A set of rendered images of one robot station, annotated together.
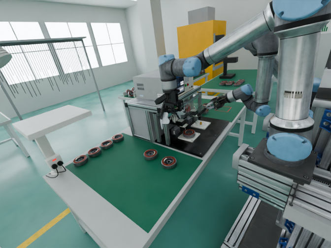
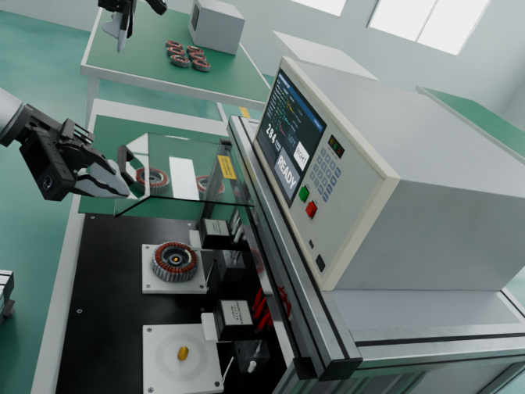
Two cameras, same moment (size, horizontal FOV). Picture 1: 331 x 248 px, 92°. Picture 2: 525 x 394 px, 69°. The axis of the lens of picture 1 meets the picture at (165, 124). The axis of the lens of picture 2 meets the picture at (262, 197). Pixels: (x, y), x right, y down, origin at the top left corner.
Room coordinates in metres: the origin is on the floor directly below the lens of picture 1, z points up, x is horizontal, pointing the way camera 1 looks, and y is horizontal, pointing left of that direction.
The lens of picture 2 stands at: (1.64, -0.76, 1.49)
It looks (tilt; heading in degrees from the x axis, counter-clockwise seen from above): 32 degrees down; 113
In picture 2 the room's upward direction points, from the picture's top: 21 degrees clockwise
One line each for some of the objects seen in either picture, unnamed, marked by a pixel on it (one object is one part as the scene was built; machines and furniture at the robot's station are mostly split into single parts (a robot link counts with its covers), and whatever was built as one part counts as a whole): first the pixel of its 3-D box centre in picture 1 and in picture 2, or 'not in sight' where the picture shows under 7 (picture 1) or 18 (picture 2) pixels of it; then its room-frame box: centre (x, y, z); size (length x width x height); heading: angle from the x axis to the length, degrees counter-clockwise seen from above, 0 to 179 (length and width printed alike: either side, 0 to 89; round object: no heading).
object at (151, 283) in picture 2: (189, 136); (173, 268); (1.25, -0.20, 0.78); 0.15 x 0.15 x 0.01; 50
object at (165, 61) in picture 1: (167, 67); not in sight; (0.77, -0.05, 1.45); 0.09 x 0.08 x 0.11; 50
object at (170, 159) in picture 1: (169, 162); not in sight; (0.93, 0.01, 0.77); 0.11 x 0.11 x 0.04
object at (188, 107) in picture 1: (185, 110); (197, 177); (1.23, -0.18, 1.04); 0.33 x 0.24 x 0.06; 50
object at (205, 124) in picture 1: (200, 124); (181, 357); (1.43, -0.36, 0.78); 0.15 x 0.15 x 0.01; 50
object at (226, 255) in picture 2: (176, 130); (230, 263); (1.34, -0.09, 0.80); 0.07 x 0.05 x 0.06; 140
